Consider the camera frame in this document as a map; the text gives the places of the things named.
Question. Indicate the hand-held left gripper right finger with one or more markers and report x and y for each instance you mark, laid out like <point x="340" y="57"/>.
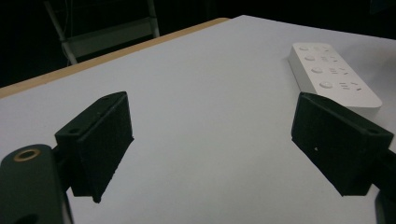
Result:
<point x="333" y="146"/>

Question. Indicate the white power strip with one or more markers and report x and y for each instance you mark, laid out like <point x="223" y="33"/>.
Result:
<point x="330" y="74"/>

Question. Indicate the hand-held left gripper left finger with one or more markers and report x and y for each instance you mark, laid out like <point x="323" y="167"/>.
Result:
<point x="99" y="146"/>

